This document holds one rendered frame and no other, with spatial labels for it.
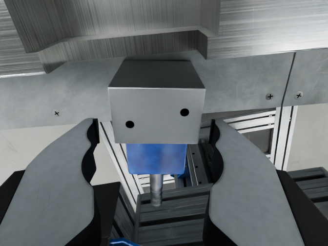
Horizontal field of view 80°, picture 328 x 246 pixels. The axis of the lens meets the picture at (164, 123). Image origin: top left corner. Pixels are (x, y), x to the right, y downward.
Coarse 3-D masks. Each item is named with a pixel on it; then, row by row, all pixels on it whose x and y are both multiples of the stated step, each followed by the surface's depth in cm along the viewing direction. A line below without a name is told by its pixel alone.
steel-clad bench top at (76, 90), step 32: (64, 64) 14; (96, 64) 15; (224, 64) 15; (256, 64) 15; (288, 64) 15; (320, 64) 15; (0, 96) 16; (32, 96) 16; (64, 96) 16; (96, 96) 16; (224, 96) 16; (256, 96) 16; (288, 96) 16; (320, 96) 16; (0, 128) 17
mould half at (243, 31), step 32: (0, 0) 5; (224, 0) 5; (256, 0) 5; (288, 0) 5; (320, 0) 5; (0, 32) 5; (224, 32) 5; (256, 32) 5; (288, 32) 5; (320, 32) 5; (0, 64) 6; (32, 64) 6
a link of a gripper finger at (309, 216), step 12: (288, 180) 7; (288, 192) 7; (300, 192) 7; (300, 204) 6; (312, 204) 7; (300, 216) 6; (312, 216) 6; (324, 216) 6; (300, 228) 6; (312, 228) 6; (324, 228) 6; (312, 240) 6; (324, 240) 6
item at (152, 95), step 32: (128, 64) 13; (160, 64) 13; (192, 64) 14; (128, 96) 10; (160, 96) 10; (192, 96) 10; (128, 128) 11; (160, 128) 11; (192, 128) 11; (128, 160) 14; (160, 160) 14; (160, 192) 18
